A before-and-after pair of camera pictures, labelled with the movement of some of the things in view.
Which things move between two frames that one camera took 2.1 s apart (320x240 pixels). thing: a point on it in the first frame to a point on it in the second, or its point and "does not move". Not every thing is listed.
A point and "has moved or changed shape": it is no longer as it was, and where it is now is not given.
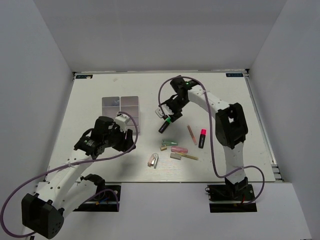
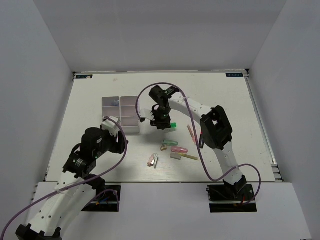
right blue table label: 234,75 does not move
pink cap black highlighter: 202,139 does not move
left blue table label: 83,76 does not move
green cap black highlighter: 163,128 has moved or changed shape
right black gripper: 177,115 to 161,124
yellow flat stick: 190,156 does not move
